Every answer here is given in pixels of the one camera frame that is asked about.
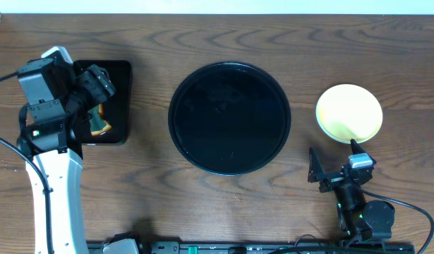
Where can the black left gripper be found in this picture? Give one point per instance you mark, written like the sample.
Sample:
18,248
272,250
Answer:
98,87

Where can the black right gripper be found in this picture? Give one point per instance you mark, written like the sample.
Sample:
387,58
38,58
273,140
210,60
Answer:
317,173

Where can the orange green scrub sponge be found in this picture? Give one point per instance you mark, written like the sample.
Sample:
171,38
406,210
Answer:
98,125

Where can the yellow plate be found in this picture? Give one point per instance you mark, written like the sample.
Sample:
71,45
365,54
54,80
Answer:
345,112

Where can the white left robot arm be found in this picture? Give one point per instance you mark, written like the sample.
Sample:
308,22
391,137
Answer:
54,169

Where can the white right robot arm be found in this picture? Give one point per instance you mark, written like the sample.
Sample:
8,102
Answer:
363,221

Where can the rectangular black tray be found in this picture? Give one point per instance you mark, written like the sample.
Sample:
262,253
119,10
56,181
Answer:
116,108

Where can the round black tray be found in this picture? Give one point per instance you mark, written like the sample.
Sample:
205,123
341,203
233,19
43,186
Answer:
229,118

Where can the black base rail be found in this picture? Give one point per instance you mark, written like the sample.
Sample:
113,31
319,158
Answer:
173,247

